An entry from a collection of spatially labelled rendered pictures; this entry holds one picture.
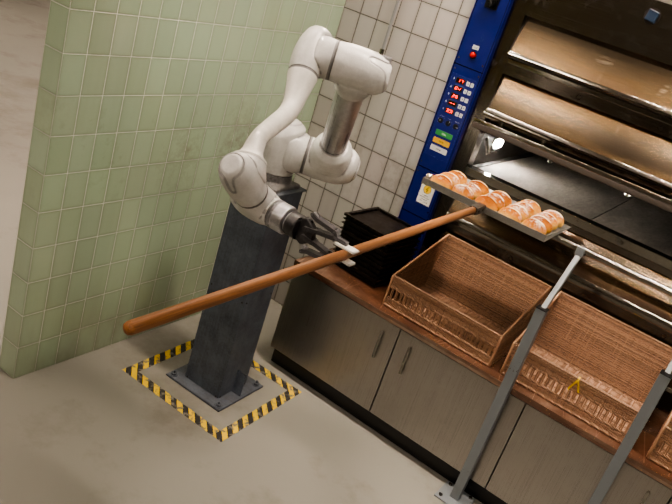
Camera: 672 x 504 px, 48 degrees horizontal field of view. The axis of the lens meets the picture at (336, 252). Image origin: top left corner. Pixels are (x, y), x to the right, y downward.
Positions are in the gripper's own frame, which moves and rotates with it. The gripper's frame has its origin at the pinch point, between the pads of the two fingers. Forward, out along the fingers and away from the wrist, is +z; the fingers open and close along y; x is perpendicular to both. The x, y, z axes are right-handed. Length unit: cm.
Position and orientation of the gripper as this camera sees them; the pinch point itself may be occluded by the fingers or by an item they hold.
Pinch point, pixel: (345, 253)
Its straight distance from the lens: 210.2
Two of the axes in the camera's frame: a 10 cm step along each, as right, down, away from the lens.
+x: -5.4, 1.8, -8.2
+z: 7.9, 4.5, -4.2
